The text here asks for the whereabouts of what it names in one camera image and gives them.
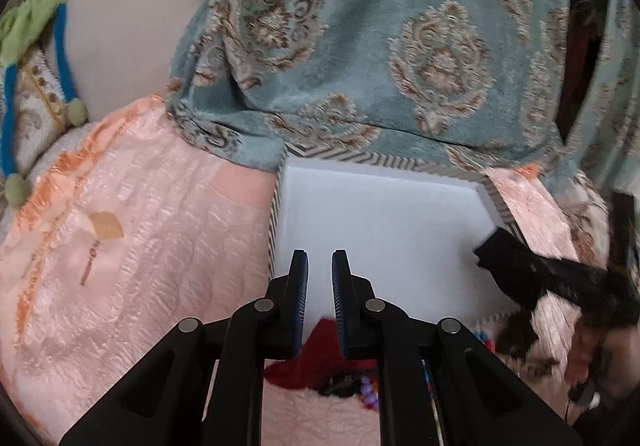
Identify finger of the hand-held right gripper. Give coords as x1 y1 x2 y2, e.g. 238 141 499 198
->
472 226 556 312

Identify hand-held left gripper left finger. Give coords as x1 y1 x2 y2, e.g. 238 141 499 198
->
59 249 308 446

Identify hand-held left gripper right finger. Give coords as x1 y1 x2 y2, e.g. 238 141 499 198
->
331 249 583 446

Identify red velvet scrunchie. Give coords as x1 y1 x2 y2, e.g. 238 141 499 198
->
264 317 381 393

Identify striped box with white lining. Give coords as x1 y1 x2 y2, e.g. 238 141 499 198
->
267 146 528 342

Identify brown scrunchie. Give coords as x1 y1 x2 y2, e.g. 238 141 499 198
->
492 298 571 377

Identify multicolour bead bracelet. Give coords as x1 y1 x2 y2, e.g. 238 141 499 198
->
472 330 497 355

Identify small black scrunchie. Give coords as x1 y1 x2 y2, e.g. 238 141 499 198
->
319 375 360 398

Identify purple bead bracelet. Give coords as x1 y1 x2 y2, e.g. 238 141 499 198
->
356 375 380 409

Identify brown patterned cloth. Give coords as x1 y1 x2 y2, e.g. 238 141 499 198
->
545 171 613 272

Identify pink quilted blanket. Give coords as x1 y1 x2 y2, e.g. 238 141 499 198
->
0 93 581 446

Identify blue damask cushion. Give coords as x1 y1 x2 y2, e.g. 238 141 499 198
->
565 0 640 197
165 0 573 174

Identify tan paper tag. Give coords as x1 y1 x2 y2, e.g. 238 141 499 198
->
79 211 124 287

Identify dark red cloth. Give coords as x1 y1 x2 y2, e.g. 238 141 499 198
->
554 0 613 145

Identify plain cream cushion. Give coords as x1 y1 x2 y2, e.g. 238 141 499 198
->
65 0 236 127

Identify cream embroidered cushion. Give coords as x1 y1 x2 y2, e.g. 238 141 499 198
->
10 46 73 177

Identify green cloth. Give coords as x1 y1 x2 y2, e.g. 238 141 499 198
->
0 0 68 72

